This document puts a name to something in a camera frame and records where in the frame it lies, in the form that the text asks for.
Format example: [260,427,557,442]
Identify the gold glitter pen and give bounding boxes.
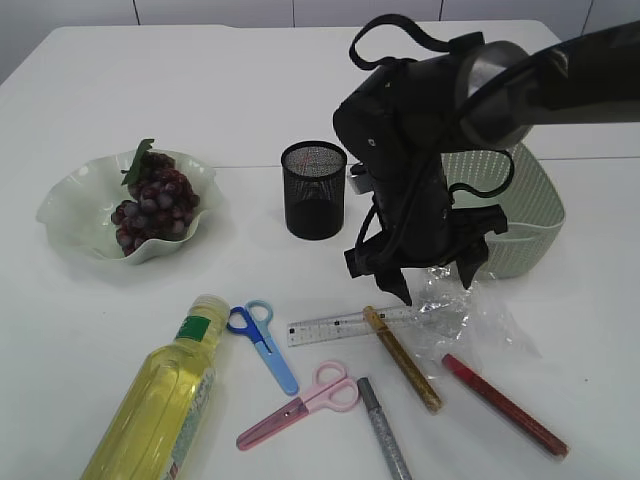
[363,306,443,414]

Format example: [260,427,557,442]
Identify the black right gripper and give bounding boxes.
[333,32,507,306]

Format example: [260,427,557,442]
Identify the purple grape bunch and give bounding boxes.
[111,139,200,256]

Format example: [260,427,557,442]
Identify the silver glitter pen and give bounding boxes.
[357,377,413,480]

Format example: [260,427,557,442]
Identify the blue scissors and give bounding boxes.
[226,300,299,396]

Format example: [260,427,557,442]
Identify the green plastic basket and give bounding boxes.
[442,143,565,279]

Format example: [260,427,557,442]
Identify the pale green wavy plate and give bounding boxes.
[36,150,222,265]

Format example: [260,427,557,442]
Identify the yellow oil bottle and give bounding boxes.
[81,295,230,479]

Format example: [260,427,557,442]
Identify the clear plastic ruler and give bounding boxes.
[286,307,425,347]

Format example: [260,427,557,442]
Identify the red glitter pen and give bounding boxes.
[441,353,569,459]

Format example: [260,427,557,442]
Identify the clear plastic sheet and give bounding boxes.
[398,267,541,377]

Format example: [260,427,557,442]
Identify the black mesh pen holder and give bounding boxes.
[281,140,347,241]

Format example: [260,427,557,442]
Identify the pink scissors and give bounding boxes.
[236,360,359,451]

